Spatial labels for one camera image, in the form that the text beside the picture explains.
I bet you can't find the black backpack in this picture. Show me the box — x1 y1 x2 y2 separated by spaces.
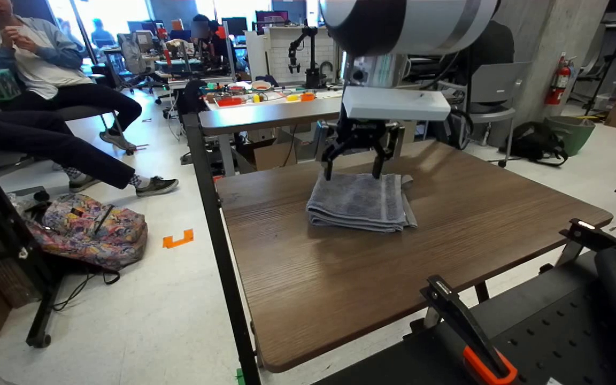
499 121 569 168

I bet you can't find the folded grey towel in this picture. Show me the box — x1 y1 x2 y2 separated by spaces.
306 172 419 234

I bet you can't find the colourful patterned backpack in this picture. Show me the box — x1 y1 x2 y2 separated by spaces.
24 193 149 272

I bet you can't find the grey table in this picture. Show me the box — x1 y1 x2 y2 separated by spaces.
199 96 344 178

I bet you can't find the office chair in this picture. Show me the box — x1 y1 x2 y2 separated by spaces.
117 32 168 96

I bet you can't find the red fire extinguisher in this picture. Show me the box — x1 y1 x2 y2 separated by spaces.
544 52 577 106

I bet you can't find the black clamp with orange handle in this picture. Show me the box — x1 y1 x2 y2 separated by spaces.
419 275 518 385

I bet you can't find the monitor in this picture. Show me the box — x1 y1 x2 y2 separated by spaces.
255 10 289 32
222 17 249 37

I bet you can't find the person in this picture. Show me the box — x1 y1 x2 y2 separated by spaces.
0 98 180 198
191 14 229 60
0 0 143 151

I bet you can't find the green bin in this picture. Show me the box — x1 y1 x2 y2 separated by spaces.
544 115 597 157

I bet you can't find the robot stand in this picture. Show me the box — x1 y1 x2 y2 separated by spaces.
312 229 616 385

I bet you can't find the black pole stand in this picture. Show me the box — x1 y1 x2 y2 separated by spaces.
182 112 262 385

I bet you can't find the orange tape piece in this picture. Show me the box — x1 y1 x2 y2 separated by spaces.
162 229 195 250

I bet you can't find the grey chair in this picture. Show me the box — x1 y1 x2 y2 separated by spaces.
466 61 533 168

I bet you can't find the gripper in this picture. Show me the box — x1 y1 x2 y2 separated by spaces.
321 105 401 181

